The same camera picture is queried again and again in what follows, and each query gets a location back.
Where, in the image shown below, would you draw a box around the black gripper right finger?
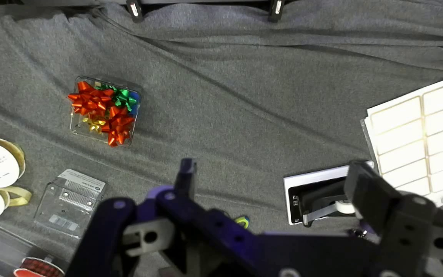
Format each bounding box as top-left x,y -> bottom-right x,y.
343,158 -> 443,277

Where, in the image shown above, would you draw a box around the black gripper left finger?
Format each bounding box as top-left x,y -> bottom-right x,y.
66,157 -> 284,277

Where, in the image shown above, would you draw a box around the white label sheets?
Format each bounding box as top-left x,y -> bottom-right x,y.
359,71 -> 443,209

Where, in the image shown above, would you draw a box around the white and black flat box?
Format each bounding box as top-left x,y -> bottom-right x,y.
281,162 -> 373,228

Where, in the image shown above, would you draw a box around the grey tablecloth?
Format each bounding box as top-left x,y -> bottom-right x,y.
0,0 -> 443,277

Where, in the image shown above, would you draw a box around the red ribbon spool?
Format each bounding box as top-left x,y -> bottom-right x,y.
12,255 -> 67,277

